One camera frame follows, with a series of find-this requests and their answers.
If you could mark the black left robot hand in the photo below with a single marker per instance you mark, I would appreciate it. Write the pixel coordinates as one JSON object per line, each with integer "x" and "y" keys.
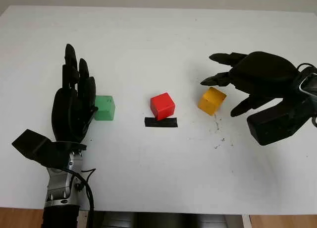
{"x": 67, "y": 111}

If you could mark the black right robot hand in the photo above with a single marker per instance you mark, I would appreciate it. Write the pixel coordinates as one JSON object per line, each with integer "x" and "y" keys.
{"x": 265, "y": 74}

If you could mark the green wooden block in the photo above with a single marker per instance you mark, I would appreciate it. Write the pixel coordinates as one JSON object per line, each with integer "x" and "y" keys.
{"x": 105, "y": 110}

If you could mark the yellow wooden block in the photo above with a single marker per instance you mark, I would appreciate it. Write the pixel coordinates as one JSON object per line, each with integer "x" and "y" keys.
{"x": 210, "y": 101}

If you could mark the red wooden block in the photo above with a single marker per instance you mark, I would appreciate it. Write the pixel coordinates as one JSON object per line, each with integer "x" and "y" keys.
{"x": 162, "y": 105}

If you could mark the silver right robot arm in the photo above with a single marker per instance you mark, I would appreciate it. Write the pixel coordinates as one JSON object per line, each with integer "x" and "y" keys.
{"x": 309, "y": 85}

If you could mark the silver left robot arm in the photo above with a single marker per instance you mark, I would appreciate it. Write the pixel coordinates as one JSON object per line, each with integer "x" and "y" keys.
{"x": 58, "y": 188}

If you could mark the black tape strip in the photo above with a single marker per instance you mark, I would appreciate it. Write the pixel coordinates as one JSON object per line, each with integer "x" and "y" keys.
{"x": 168, "y": 123}

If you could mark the dark robot torso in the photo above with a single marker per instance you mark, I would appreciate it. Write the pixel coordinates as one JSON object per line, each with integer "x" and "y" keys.
{"x": 173, "y": 220}

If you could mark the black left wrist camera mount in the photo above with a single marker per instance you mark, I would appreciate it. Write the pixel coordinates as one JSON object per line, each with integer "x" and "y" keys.
{"x": 32, "y": 145}

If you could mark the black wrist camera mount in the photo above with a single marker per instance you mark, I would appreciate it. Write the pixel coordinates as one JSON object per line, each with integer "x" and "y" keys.
{"x": 32, "y": 145}
{"x": 272, "y": 124}

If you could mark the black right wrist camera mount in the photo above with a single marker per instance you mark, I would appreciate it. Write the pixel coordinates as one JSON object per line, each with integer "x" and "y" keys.
{"x": 272, "y": 124}

